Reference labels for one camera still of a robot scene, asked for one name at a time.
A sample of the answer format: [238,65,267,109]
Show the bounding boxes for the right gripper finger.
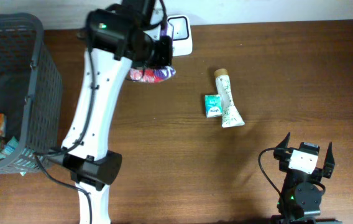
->
[323,142,335,170]
[275,132,290,150]

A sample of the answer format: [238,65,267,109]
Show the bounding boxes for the red floral tissue pack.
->
[127,66,176,83]

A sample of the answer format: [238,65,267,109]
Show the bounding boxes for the white floral tube gold cap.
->
[214,68,245,128]

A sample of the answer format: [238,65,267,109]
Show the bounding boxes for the small teal tissue pack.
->
[204,95,222,118]

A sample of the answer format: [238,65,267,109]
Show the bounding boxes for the teal wet wipes pack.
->
[0,137,19,159]

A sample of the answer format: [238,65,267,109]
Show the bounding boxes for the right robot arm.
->
[271,134,340,223]

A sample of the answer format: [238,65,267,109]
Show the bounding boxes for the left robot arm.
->
[44,0,175,223]

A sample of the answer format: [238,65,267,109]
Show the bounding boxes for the white barcode scanner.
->
[167,15,193,57]

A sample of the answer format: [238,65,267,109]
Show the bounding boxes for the grey plastic mesh basket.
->
[0,13,63,174]

